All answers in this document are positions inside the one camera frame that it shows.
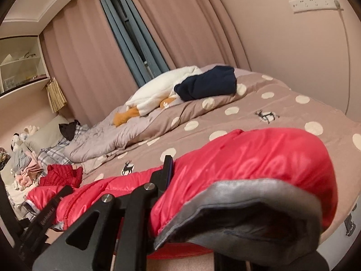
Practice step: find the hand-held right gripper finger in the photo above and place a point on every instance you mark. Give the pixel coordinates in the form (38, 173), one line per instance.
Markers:
(135, 203)

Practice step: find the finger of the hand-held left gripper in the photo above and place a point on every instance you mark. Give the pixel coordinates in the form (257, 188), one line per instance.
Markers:
(57, 203)

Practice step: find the red hooded down jacket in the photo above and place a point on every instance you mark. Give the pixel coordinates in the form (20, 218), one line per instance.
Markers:
(253, 161)

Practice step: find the pile of pale clothes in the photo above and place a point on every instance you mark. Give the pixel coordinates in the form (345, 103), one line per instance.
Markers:
(25, 169)

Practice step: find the dark red puffer jacket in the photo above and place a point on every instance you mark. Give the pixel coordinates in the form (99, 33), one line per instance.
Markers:
(62, 175)

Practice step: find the plaid pillow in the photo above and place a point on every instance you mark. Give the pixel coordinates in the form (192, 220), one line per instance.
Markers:
(53, 152)

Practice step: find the beige pillow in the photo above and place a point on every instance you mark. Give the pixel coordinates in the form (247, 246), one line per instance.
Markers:
(45, 135)

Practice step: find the black cloth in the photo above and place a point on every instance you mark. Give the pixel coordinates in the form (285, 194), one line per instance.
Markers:
(67, 129)

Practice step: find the grey crumpled quilt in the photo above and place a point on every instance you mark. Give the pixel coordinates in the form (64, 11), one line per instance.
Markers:
(98, 138)

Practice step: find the white plush toys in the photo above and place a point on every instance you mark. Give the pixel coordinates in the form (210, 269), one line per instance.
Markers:
(21, 138)

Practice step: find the yellow pleated cloth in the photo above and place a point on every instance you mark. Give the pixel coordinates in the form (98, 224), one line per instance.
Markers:
(56, 96)

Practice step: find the white goose plush toy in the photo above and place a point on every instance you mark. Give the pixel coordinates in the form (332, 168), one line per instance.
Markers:
(158, 90)

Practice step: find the polka dot duvet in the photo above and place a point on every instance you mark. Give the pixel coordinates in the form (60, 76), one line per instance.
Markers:
(239, 118)

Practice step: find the navy folded garment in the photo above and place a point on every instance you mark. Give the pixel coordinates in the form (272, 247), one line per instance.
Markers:
(208, 83)

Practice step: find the pink curtain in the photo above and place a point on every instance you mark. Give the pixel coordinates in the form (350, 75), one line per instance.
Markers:
(81, 56)
(183, 19)

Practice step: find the blue curtain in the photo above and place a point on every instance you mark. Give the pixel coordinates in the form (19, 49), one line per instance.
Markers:
(129, 42)

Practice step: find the white wall shelf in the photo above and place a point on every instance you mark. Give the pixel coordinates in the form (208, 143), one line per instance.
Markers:
(19, 67)

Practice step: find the white wall socket strip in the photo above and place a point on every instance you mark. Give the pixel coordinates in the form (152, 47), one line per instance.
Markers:
(313, 3)

